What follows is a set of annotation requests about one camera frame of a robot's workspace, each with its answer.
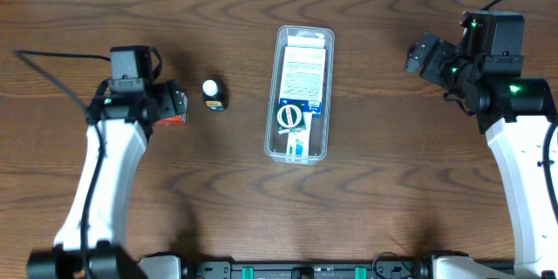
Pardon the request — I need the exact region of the white green medicine box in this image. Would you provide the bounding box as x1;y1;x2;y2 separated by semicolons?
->
286;112;312;158

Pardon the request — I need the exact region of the dark bottle white cap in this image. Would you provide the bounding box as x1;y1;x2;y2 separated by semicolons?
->
202;79;228;112

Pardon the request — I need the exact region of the red orange medicine box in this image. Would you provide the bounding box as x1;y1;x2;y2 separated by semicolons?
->
155;95;187;126

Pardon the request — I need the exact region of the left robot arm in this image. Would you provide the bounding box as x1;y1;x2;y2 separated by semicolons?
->
27;45;218;278

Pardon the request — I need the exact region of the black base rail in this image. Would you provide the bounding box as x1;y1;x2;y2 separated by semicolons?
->
183;258;429;279

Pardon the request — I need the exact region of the dark green round-logo box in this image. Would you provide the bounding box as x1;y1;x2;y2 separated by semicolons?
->
276;102;307;134

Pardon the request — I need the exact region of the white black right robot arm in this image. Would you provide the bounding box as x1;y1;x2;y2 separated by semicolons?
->
405;33;557;278

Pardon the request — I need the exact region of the clear plastic container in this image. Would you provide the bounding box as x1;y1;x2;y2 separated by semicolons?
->
264;25;335;166

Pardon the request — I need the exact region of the blue medicine box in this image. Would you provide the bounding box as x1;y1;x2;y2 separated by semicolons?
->
279;36;326;117

